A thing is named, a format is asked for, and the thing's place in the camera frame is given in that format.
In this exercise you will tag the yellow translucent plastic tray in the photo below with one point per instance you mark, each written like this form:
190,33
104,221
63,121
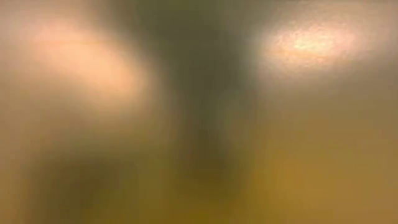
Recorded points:
199,199

